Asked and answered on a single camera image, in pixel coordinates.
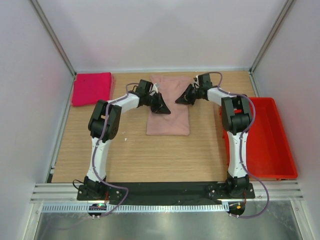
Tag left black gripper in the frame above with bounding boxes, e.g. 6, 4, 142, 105
144, 92, 171, 115

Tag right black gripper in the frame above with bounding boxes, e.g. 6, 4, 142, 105
175, 83, 202, 106

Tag dusty pink t shirt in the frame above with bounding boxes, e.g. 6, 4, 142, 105
146, 75, 192, 136

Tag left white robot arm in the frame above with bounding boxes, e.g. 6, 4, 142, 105
77, 79, 171, 200

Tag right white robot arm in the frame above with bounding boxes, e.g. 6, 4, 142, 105
175, 71, 256, 198

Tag folded magenta t shirt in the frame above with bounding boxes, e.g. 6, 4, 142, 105
71, 72, 116, 107

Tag red plastic bin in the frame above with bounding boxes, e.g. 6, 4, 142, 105
219, 96, 299, 180

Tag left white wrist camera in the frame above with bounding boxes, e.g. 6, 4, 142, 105
152, 83, 160, 93

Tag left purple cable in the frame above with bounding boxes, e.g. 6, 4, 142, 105
91, 82, 130, 218

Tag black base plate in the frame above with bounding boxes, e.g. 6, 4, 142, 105
76, 181, 255, 206

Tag right aluminium frame post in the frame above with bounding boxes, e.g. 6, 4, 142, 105
248, 0, 296, 75

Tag aluminium frame post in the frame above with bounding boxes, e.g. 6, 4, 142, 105
248, 0, 296, 75
28, 0, 77, 77

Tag aluminium rail profile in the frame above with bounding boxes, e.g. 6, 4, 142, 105
30, 183, 78, 203

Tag white slotted cable duct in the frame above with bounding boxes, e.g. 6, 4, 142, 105
42, 203, 229, 213

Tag left aluminium frame post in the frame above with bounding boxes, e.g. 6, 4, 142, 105
28, 0, 77, 77

